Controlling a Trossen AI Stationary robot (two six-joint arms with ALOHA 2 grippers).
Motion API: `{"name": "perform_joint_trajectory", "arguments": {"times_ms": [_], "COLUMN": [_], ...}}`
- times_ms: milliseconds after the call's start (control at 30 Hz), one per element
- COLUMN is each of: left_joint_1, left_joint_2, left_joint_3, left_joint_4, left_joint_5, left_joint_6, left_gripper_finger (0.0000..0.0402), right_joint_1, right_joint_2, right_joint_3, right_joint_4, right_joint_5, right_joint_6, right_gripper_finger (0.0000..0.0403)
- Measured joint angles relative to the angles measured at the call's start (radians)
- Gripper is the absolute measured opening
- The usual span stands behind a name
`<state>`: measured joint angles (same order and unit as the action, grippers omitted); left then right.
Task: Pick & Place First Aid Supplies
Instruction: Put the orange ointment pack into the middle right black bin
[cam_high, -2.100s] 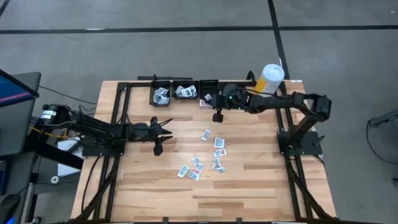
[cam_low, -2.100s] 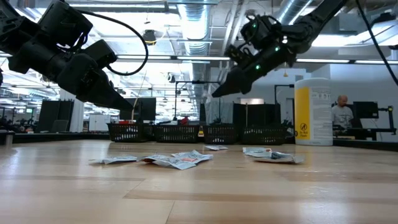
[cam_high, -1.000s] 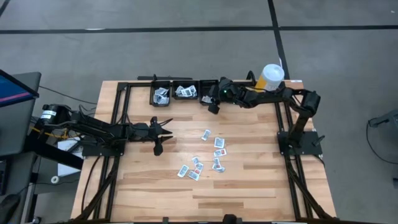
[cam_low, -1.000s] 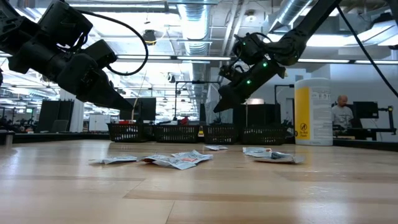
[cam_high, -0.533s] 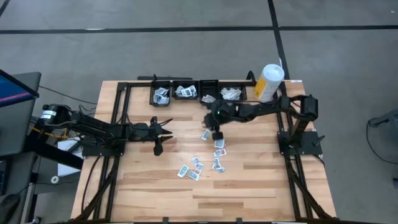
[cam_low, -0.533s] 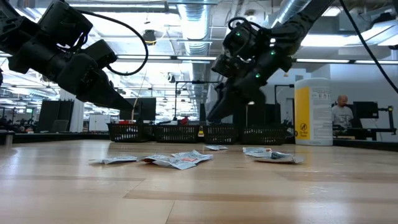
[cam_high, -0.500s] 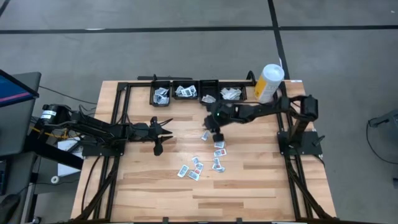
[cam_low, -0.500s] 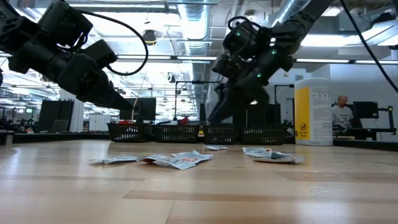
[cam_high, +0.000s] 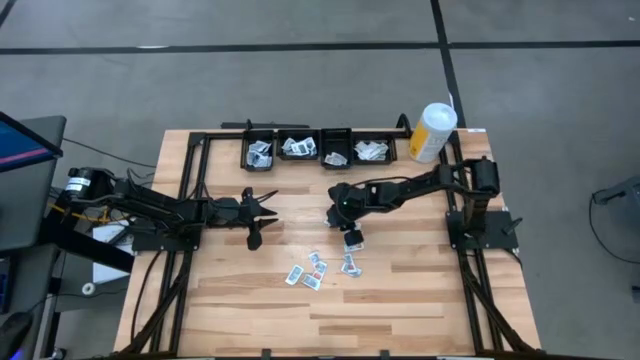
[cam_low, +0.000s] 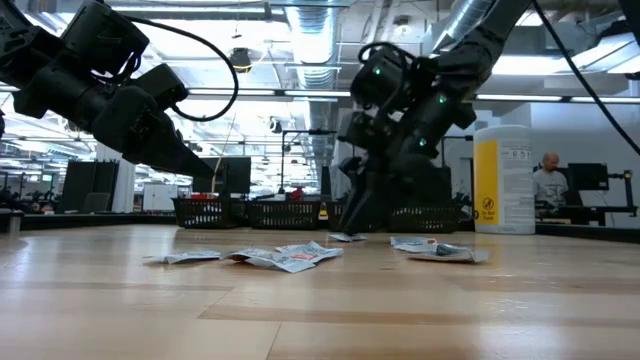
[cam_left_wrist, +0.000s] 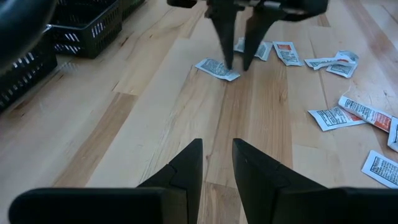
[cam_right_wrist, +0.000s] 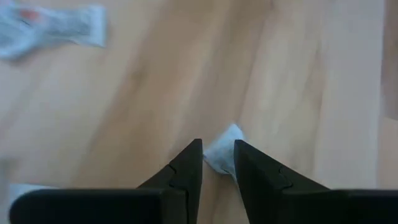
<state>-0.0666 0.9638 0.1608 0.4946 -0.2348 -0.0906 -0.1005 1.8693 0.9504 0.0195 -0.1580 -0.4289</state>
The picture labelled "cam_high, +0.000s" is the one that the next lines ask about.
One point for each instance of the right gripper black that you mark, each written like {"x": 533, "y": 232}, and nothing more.
{"x": 347, "y": 205}

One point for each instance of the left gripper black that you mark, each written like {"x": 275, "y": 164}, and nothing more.
{"x": 240, "y": 212}

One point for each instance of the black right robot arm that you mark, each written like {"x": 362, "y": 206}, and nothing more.
{"x": 425, "y": 185}

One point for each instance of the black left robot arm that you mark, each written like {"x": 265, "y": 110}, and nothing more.
{"x": 140, "y": 202}

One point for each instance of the black plastic mesh basket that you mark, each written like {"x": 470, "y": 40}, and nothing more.
{"x": 298, "y": 133}
{"x": 245, "y": 135}
{"x": 336, "y": 140}
{"x": 392, "y": 157}

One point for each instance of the yellow and white wipes canister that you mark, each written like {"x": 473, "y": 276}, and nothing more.
{"x": 430, "y": 135}

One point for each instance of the white paper sheet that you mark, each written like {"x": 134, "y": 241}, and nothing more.
{"x": 107, "y": 272}

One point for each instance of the black cart support beam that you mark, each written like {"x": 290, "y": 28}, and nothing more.
{"x": 90, "y": 250}

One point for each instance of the white tape roll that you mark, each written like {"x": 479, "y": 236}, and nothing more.
{"x": 84, "y": 288}

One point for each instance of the computer monitor with blue screen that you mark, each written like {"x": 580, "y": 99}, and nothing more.
{"x": 22, "y": 147}

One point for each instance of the grey chair base leg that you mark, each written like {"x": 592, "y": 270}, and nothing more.
{"x": 622, "y": 191}

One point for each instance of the black computer mouse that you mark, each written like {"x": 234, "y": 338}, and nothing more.
{"x": 15, "y": 332}

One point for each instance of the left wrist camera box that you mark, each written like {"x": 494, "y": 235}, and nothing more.
{"x": 227, "y": 204}

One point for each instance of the black curved bracket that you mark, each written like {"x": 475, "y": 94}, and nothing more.
{"x": 399, "y": 122}

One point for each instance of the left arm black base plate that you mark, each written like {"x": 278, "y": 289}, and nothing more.
{"x": 150, "y": 244}

